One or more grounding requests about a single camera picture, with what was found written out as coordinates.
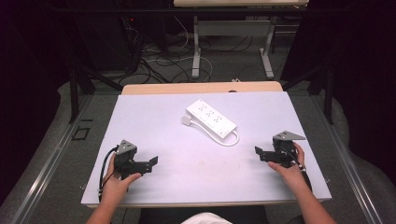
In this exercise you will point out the black metal stand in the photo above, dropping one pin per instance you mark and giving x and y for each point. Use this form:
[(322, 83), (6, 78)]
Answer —
[(74, 93), (327, 90)]

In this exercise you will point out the person's left hand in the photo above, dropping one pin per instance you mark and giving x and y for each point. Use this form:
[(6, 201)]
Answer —
[(115, 186)]

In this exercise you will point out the white board sheet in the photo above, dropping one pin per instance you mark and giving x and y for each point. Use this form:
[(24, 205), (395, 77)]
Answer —
[(193, 168)]

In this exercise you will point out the white power plug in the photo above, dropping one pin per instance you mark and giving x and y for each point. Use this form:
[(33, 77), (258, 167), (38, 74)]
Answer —
[(186, 120)]

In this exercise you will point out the person's right hand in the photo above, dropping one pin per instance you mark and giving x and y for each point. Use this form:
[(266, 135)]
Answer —
[(291, 174)]

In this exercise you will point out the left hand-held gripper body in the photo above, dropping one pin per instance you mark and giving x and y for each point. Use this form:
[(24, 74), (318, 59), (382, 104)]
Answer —
[(125, 148)]

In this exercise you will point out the white power strip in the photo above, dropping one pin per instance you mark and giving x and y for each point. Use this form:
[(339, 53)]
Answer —
[(211, 119)]

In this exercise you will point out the black computer tower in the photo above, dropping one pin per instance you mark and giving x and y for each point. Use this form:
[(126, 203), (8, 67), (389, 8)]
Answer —
[(109, 40)]

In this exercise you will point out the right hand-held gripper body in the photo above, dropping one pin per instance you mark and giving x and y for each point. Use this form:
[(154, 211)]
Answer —
[(284, 146)]

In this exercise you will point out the white desk with metal legs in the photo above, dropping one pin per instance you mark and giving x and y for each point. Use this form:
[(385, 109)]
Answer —
[(233, 29)]

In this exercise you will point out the person's white clothing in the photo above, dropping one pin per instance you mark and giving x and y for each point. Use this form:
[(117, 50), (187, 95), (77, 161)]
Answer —
[(206, 218)]

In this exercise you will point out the aluminium floor rail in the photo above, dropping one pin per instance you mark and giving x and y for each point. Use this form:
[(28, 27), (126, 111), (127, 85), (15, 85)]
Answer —
[(348, 161), (46, 161)]

